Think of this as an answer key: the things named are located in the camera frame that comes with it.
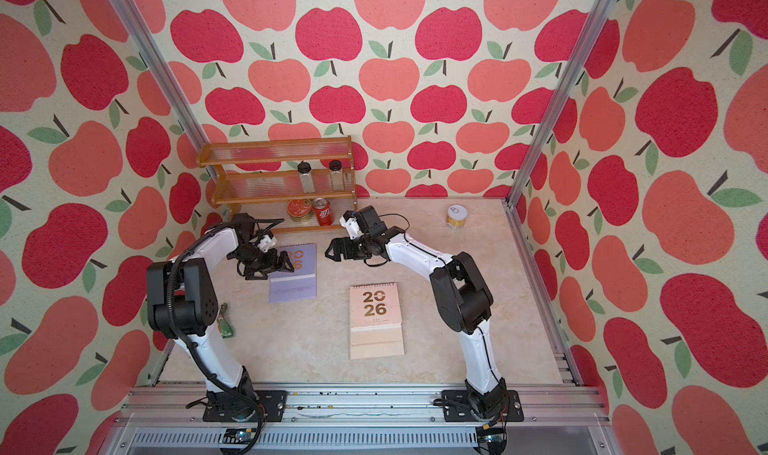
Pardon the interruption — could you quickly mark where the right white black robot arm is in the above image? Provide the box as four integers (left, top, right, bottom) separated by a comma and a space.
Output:
325, 227, 508, 418

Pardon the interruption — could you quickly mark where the clear spice jar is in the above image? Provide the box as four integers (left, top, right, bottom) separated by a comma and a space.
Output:
329, 159, 345, 192
297, 161, 316, 194

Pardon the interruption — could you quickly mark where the purple calendar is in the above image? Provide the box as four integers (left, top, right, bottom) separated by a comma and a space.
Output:
269, 243, 317, 303

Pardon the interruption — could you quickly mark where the wooden three-tier shelf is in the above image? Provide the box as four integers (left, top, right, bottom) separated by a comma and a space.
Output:
197, 136, 358, 233

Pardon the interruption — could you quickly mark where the left clear spice jar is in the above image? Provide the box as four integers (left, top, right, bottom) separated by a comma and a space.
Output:
297, 161, 316, 194

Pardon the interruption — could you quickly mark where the right aluminium corner post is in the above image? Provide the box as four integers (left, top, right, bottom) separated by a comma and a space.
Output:
506, 0, 631, 207

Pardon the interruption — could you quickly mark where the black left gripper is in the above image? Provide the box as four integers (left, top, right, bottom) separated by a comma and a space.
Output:
231, 244, 294, 278

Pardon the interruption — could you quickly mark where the pink calendar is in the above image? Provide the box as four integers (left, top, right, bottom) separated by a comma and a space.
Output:
349, 282, 405, 360

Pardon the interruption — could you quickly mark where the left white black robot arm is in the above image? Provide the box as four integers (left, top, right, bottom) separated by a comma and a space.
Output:
146, 213, 294, 407

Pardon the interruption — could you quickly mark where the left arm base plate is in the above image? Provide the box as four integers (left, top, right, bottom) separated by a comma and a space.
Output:
202, 390, 287, 423

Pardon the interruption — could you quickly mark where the aluminium corner post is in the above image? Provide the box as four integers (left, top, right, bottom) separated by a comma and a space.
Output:
506, 0, 631, 207
109, 0, 208, 152

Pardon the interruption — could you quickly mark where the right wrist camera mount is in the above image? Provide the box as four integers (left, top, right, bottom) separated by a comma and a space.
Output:
340, 206, 387, 240

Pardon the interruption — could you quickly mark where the right clear spice jar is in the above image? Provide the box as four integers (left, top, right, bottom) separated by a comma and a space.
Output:
329, 159, 345, 192

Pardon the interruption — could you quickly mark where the round red gold tin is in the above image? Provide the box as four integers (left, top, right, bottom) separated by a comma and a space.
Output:
286, 198, 314, 222

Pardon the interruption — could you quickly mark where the left aluminium corner post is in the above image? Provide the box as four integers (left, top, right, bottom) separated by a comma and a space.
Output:
109, 0, 208, 152

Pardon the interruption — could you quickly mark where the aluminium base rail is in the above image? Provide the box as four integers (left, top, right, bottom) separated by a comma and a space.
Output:
96, 382, 621, 454

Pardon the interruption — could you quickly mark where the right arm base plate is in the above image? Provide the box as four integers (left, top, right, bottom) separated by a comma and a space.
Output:
441, 388, 526, 424

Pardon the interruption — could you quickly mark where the red soda can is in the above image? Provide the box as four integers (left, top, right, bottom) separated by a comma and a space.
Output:
312, 197, 333, 226

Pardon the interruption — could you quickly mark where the green orange snack bag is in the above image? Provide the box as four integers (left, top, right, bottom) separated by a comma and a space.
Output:
217, 303, 235, 339

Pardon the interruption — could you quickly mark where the small gold white can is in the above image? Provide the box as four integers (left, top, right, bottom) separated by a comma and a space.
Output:
446, 204, 469, 229

